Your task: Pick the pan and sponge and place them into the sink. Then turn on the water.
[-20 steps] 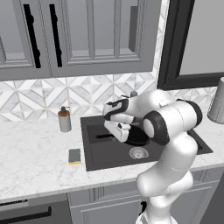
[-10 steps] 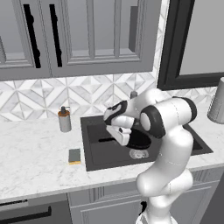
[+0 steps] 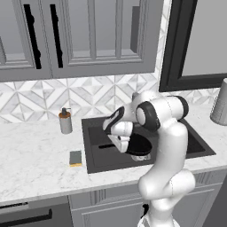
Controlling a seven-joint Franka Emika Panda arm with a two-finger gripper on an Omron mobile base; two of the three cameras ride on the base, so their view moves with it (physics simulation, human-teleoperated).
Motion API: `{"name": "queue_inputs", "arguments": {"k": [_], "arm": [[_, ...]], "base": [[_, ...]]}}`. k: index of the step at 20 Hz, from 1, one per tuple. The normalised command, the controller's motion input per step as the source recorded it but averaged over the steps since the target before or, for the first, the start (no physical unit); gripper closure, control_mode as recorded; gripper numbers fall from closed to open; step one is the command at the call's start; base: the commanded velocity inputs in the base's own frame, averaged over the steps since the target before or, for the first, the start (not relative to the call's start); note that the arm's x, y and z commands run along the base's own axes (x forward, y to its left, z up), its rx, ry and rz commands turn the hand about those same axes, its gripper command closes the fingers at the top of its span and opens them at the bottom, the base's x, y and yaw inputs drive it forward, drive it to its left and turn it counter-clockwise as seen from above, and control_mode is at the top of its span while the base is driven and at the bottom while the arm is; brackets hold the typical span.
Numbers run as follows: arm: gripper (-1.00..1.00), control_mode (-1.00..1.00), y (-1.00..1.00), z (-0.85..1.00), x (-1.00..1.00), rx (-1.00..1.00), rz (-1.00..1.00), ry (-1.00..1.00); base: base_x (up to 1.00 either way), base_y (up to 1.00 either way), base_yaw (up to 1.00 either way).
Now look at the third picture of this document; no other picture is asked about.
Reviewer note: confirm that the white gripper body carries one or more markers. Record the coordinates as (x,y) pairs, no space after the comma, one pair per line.
(120,143)

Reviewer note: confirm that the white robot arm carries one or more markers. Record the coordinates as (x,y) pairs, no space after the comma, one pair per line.
(168,147)

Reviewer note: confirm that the black round pan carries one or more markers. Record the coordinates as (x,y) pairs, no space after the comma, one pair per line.
(140,145)

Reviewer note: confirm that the dark grey sink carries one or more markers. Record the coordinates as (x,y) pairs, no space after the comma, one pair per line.
(97,159)

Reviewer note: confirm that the grey and yellow sponge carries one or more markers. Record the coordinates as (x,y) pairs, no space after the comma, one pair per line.
(75,157)

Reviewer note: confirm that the grey soap dispenser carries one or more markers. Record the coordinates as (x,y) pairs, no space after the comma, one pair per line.
(65,121)

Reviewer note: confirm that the grey base cupboard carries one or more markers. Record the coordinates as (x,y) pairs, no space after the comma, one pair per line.
(112,207)

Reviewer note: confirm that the grey cylinder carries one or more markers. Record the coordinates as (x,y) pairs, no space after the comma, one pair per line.
(221,103)

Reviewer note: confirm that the dark grey dishwasher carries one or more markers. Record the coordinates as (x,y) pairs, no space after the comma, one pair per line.
(35,211)

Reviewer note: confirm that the black window frame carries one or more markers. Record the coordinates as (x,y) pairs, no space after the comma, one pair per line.
(170,44)

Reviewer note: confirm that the grey wall cupboard door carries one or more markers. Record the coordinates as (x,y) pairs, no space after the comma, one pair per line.
(103,32)
(14,35)

